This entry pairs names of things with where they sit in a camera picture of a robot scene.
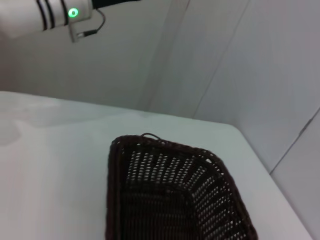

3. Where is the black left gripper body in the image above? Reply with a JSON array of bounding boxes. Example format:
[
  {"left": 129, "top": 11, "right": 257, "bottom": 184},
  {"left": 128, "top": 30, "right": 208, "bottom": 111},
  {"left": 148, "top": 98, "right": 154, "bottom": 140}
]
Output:
[{"left": 91, "top": 0, "right": 141, "bottom": 10}]

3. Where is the dark brown wicker basket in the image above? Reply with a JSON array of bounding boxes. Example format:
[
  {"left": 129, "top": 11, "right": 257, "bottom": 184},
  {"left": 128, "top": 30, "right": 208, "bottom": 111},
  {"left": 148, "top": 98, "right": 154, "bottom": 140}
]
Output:
[{"left": 105, "top": 132, "right": 259, "bottom": 240}]

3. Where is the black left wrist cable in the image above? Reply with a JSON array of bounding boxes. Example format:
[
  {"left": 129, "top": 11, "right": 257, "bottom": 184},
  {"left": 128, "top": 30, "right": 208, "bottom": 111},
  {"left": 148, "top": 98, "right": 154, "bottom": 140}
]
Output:
[{"left": 76, "top": 9, "right": 107, "bottom": 38}]

